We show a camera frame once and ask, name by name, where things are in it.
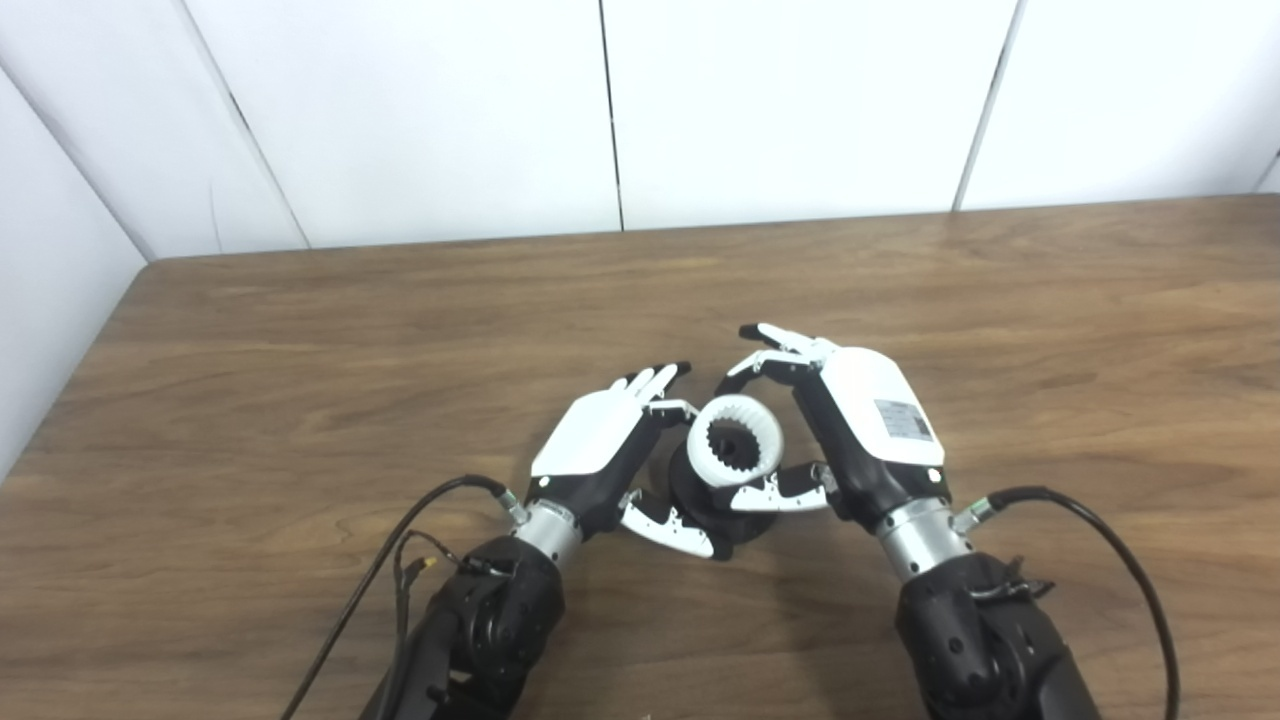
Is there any thin black wire bundle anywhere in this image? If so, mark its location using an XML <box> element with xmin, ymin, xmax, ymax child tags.
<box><xmin>965</xmin><ymin>575</ymin><xmax>1056</xmax><ymax>607</ymax></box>

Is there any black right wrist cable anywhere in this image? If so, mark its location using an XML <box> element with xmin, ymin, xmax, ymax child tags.
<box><xmin>952</xmin><ymin>486</ymin><xmax>1181</xmax><ymax>720</ymax></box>

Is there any white toothed ring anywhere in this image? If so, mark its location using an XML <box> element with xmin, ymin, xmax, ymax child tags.
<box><xmin>686</xmin><ymin>394</ymin><xmax>786</xmax><ymax>489</ymax></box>

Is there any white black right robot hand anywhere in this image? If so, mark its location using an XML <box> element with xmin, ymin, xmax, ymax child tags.
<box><xmin>714</xmin><ymin>322</ymin><xmax>951</xmax><ymax>531</ymax></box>

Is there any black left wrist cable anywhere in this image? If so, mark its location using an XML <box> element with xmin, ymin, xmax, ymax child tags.
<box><xmin>280</xmin><ymin>474</ymin><xmax>529</xmax><ymax>720</ymax></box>

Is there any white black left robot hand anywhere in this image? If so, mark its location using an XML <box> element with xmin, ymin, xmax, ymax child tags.
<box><xmin>527</xmin><ymin>362</ymin><xmax>716</xmax><ymax>561</ymax></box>

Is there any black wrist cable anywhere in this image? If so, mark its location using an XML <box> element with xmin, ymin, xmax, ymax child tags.
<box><xmin>952</xmin><ymin>486</ymin><xmax>1181</xmax><ymax>720</ymax></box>
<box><xmin>280</xmin><ymin>474</ymin><xmax>529</xmax><ymax>720</ymax></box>

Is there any round black part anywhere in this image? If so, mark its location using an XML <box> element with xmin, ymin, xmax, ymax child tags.
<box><xmin>668</xmin><ymin>440</ymin><xmax>777</xmax><ymax>559</ymax></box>

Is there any thin wire with yellow plug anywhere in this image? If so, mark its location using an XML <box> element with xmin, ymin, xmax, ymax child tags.
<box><xmin>393</xmin><ymin>530</ymin><xmax>516</xmax><ymax>666</ymax></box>

